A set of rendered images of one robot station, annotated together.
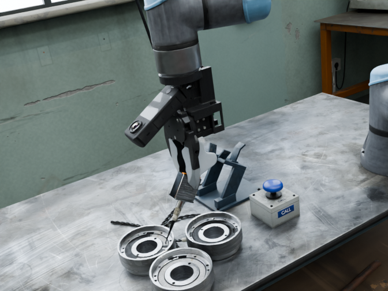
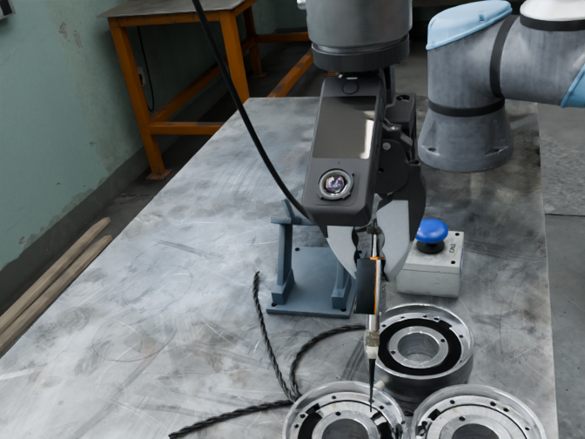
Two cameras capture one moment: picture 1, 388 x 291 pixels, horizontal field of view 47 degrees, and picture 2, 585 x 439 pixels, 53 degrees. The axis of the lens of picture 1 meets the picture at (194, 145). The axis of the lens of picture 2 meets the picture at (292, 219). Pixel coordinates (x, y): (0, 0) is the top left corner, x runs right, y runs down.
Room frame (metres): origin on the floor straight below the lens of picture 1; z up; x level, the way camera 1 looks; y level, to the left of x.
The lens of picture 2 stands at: (0.44, 0.34, 1.25)
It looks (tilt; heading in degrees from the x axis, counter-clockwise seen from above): 32 degrees down; 319
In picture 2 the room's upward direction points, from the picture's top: 9 degrees counter-clockwise
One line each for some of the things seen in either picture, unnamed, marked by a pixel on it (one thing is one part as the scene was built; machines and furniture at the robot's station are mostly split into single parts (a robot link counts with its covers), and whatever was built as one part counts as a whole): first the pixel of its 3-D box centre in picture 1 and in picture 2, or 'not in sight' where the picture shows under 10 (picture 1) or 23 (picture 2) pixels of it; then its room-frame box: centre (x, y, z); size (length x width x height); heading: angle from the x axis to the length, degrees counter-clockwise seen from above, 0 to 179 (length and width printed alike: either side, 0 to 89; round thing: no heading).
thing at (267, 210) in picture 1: (276, 203); (431, 258); (0.76, -0.15, 0.82); 0.08 x 0.07 x 0.05; 116
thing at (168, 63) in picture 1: (176, 59); (353, 10); (0.73, 0.01, 1.15); 0.08 x 0.08 x 0.05
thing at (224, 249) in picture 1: (214, 236); (418, 352); (0.69, -0.01, 0.82); 0.10 x 0.10 x 0.04
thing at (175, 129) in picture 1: (189, 104); (366, 111); (0.73, 0.00, 1.07); 0.09 x 0.08 x 0.12; 119
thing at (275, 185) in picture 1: (273, 193); (430, 243); (0.76, -0.14, 0.85); 0.04 x 0.04 x 0.05
